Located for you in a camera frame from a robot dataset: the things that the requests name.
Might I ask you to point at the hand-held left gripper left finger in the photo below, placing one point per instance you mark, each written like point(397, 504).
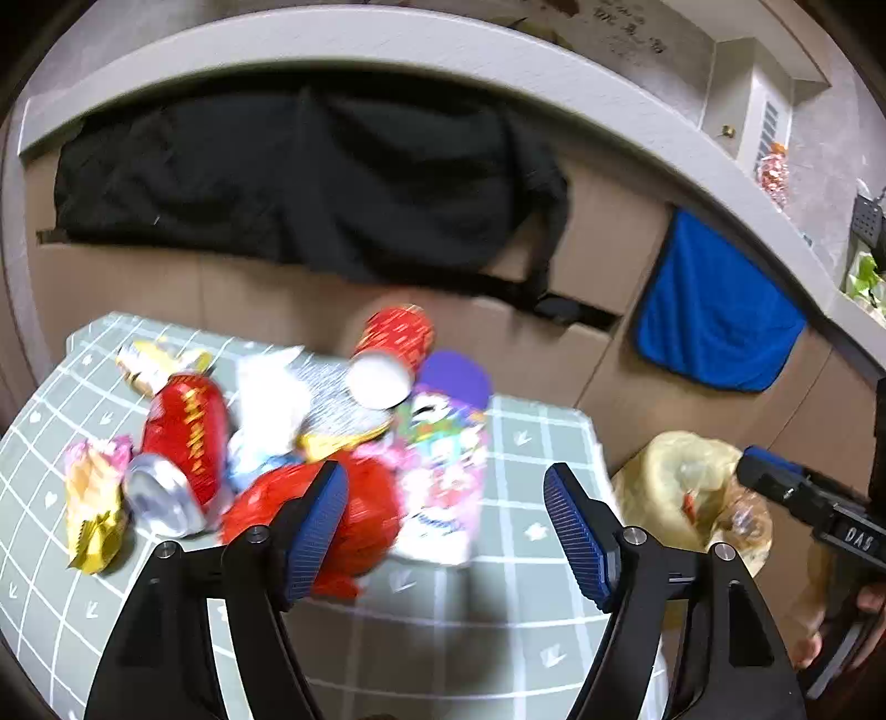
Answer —
point(315, 533)

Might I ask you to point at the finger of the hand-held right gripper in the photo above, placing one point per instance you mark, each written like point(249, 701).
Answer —
point(768, 474)

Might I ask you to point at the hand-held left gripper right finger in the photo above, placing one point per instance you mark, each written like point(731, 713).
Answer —
point(574, 533)

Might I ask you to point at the red plastic bag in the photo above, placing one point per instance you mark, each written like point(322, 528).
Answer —
point(367, 512)

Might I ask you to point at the yellowish plastic bag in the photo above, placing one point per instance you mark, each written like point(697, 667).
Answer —
point(664, 478)

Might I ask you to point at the yellow silver glitter sponge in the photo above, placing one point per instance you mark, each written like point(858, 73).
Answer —
point(329, 401)

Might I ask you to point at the silver white snack bag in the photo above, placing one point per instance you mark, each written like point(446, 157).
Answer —
point(266, 401)

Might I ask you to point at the red drink can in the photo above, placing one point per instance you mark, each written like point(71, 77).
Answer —
point(187, 429)

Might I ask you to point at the red paper cup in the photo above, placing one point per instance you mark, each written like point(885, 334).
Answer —
point(394, 336)

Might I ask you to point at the pink and yellow wrapper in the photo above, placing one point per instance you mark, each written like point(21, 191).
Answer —
point(93, 512)

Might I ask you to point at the gold foil wrapper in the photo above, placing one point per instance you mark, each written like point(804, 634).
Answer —
point(149, 363)

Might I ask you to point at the person's right hand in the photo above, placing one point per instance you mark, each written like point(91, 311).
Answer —
point(808, 644)

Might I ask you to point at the green grid tablecloth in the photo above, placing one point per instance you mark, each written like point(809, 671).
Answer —
point(533, 450)

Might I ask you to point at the blue cloth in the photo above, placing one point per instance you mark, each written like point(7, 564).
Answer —
point(720, 311)

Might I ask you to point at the green plant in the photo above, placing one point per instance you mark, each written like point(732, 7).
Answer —
point(865, 280)

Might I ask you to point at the brown cardboard box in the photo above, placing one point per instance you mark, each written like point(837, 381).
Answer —
point(242, 298)

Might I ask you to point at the orange foil decoration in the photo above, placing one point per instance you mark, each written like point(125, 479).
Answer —
point(775, 173)

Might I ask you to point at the black cloth bag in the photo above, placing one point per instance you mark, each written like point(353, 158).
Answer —
point(311, 173)

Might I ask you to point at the white cabinet door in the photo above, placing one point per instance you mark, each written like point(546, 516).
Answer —
point(754, 104)

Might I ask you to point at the grey shelf board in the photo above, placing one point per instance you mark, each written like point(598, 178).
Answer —
point(415, 48)

